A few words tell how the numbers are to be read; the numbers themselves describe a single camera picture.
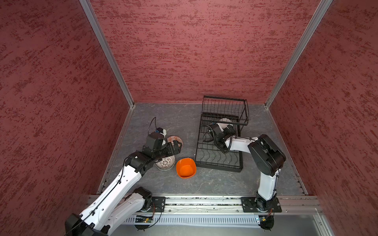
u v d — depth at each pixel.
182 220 0.71
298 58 0.90
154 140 0.55
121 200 0.46
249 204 0.74
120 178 0.46
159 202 0.74
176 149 0.67
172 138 0.93
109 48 0.88
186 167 0.88
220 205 0.76
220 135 0.78
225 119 0.97
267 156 0.51
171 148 0.66
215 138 0.77
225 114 1.10
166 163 0.84
